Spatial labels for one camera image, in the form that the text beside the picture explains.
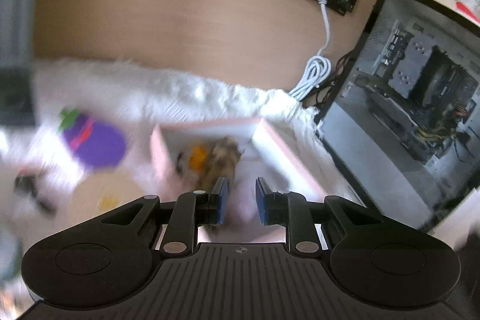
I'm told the orange soft toy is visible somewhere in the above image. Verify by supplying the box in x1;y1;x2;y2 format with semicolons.
188;145;208;173

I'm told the computer case glass panel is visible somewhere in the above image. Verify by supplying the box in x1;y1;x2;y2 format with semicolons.
320;0;479;232

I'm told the beige round plush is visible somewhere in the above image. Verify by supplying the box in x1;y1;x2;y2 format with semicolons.
67;171;144;225

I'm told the white power cable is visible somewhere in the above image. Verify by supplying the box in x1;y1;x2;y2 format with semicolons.
287;0;335;102

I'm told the purple eggplant felt plush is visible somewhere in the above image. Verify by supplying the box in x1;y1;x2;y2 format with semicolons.
59;108;127;169

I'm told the pink gift box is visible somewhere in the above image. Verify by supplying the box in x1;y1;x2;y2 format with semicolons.
150;118;326;202

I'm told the white textured blanket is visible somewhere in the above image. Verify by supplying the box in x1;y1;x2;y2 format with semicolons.
1;60;354;319

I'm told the calico furry tail keychain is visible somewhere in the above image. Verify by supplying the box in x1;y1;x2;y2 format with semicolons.
195;136;242;193

